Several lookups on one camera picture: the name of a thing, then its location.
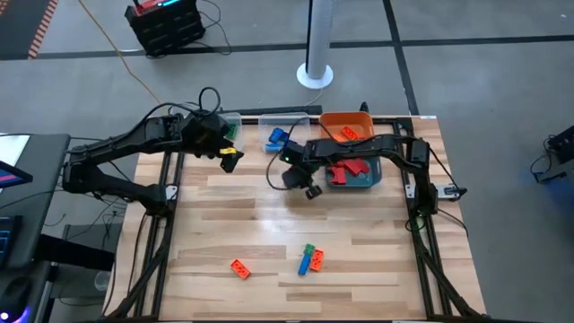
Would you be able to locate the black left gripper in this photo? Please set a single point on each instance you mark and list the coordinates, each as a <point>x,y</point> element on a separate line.
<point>208,143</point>

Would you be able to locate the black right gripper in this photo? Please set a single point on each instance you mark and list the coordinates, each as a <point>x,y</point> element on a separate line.
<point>296,177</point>

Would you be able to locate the green toy brick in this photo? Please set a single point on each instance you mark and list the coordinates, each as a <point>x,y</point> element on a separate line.
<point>232,132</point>
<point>309,249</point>

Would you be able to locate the small orange toy brick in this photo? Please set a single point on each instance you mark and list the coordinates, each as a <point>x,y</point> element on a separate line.
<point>338,139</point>

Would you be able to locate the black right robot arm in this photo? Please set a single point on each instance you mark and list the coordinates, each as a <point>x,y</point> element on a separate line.
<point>367,145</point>

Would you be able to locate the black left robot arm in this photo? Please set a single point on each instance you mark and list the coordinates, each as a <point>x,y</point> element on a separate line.
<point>80,172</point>

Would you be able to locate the clear plastic bin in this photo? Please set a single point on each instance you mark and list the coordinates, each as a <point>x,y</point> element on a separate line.
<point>239,121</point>
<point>266,123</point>

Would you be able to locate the teal plastic bin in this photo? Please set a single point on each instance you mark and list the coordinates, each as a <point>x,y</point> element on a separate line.
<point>375,180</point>

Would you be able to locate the black power strip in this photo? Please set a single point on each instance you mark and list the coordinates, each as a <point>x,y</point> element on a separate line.
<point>280,110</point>

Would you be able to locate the orange plastic bin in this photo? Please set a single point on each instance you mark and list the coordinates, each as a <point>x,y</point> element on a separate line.
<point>359,121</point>

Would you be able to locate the black plug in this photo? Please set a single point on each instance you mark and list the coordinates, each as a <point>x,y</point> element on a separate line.
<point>363,107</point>

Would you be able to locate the black crate with red top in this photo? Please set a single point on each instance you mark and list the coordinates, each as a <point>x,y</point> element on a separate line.
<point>166,31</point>

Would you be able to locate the white tower fan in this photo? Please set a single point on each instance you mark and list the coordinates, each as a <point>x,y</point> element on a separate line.
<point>319,36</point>

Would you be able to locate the clear cup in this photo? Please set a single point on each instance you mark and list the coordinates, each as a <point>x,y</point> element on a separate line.
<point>102,281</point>

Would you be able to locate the black desk base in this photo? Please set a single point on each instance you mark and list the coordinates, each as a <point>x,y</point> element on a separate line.
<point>72,253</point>

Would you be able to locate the dark grey desk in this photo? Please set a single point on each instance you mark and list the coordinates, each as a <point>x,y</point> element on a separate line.
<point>45,148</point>

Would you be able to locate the white paper sheet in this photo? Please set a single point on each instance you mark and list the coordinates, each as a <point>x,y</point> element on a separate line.
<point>11,148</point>

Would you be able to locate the computer screen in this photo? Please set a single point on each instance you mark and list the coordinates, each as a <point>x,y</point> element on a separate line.
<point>11,177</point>

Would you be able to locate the black keyboard with blue lights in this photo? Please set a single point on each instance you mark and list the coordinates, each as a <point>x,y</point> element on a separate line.
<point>9,242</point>

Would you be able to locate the black mat with orange stripes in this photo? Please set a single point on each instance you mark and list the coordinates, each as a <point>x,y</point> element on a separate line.
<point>18,27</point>

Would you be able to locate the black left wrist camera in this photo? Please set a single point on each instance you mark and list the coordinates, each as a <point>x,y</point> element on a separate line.
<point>210,121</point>

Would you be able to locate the black aluminium table frame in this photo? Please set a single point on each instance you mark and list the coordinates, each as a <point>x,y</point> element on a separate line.
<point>402,123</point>

